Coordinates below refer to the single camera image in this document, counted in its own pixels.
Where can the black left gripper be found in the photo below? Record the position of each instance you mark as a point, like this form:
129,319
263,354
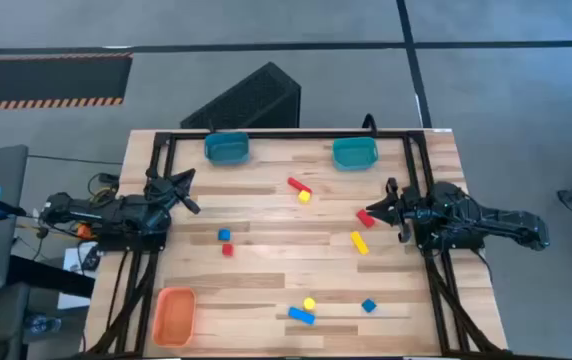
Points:
161,192

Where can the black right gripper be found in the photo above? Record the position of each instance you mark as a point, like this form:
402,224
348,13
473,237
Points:
406,210

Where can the short red rectangular block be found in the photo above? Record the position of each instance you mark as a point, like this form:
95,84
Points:
365,218

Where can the long yellow block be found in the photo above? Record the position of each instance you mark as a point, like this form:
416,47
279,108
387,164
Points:
359,242

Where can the blue half-cylinder block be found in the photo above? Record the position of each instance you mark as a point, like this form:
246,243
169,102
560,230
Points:
224,234

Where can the red cube block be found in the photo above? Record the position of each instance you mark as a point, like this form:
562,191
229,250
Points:
227,249

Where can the yellow cube block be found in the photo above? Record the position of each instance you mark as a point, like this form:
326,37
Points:
304,196

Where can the long red block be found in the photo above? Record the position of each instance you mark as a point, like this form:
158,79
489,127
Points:
298,184

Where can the blue cube block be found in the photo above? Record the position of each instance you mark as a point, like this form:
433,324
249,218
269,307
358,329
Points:
369,305

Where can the yellow cylinder block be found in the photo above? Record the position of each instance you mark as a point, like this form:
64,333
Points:
309,303

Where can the long blue block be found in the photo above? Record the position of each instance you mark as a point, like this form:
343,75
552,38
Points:
301,315

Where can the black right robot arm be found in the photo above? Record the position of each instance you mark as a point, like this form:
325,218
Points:
476,220

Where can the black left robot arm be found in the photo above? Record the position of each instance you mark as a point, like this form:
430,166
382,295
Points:
116,215

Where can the blue plastic bin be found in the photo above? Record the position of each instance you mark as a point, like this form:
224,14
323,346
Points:
227,148

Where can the teal plastic bin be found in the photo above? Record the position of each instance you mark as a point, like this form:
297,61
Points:
355,153

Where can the orange clamp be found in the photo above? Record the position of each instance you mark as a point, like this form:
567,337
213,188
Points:
84,231

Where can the black computer tower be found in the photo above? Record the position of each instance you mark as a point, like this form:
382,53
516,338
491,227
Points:
251,100

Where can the small black device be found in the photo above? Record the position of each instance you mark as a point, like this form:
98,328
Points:
89,258

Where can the orange plastic bin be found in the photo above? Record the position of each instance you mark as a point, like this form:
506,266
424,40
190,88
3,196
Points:
174,317

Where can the white paper sheet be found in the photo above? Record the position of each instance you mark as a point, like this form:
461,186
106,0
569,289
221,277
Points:
73,300

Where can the black bench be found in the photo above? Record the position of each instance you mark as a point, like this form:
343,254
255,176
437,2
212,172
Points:
51,277

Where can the black hazard-striped floor mat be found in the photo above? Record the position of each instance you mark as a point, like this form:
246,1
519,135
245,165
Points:
46,80

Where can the clear water bottle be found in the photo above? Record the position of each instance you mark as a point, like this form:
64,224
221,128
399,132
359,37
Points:
42,324

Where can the black aluminium table frame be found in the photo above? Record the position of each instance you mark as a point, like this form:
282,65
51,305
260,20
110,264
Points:
291,135

